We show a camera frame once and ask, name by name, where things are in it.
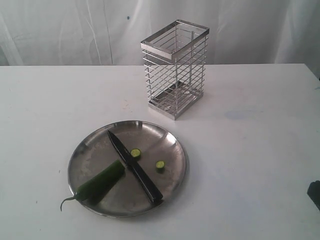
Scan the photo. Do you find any black kitchen knife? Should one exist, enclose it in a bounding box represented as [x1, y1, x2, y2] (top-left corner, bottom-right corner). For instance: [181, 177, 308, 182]
[107, 130, 163, 204]

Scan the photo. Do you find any green cucumber with stem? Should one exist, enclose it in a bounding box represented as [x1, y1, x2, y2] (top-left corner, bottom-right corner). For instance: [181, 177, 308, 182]
[60, 159, 125, 211]

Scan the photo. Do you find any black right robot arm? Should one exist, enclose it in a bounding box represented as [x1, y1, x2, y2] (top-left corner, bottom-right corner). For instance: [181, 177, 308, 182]
[307, 180, 320, 210]

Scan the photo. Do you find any green cucumber slice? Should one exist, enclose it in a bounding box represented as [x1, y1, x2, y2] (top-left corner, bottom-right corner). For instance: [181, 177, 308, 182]
[130, 148, 142, 159]

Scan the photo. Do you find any cucumber slice on right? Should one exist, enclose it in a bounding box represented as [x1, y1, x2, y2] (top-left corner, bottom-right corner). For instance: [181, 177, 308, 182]
[155, 160, 166, 173]

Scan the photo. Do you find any round steel plate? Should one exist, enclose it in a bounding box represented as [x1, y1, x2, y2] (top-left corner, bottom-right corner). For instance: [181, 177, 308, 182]
[67, 120, 187, 217]

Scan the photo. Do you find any white backdrop curtain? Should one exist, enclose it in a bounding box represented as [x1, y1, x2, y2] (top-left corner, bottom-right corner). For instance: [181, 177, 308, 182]
[0, 0, 320, 67]

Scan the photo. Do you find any chrome wire utensil holder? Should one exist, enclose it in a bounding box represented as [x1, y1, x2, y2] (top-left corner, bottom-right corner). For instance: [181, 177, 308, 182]
[140, 19, 210, 120]

